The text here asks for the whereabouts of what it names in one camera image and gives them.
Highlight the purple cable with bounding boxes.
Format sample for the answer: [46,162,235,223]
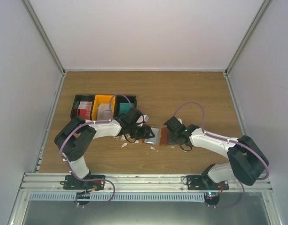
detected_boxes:
[59,94,137,208]
[173,101,270,209]

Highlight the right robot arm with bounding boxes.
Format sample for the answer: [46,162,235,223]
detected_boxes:
[164,116,269,190]

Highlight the aluminium front rail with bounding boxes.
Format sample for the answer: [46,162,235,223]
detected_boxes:
[19,172,273,192]

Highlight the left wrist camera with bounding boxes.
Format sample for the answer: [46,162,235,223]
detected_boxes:
[136,114,149,125]

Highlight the yellow plastic bin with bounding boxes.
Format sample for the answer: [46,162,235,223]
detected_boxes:
[91,95,116,120]

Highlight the grey slotted cable duct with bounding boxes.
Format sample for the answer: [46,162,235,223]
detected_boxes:
[30,191,205,203]

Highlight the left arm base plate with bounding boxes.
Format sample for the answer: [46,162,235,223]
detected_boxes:
[60,175,106,191]

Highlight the red cards stack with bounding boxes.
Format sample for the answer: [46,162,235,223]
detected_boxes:
[77,101,92,120]

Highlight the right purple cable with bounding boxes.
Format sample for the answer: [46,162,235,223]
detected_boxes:
[173,101,270,209]

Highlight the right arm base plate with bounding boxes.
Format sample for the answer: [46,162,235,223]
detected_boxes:
[182,175,229,191]

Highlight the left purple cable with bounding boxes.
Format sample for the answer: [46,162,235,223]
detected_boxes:
[59,94,137,208]

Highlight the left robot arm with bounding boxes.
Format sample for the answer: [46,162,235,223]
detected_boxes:
[54,107,155,189]

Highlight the green credit card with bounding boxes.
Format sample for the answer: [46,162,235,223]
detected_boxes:
[118,103,134,115]

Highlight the black bin with red cards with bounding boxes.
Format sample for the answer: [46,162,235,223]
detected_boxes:
[70,95,95,120]

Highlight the white cards stack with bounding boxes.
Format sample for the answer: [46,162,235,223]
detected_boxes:
[96,103,113,120]

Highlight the black bin with green cards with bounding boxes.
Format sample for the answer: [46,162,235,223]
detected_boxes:
[114,96,137,117]

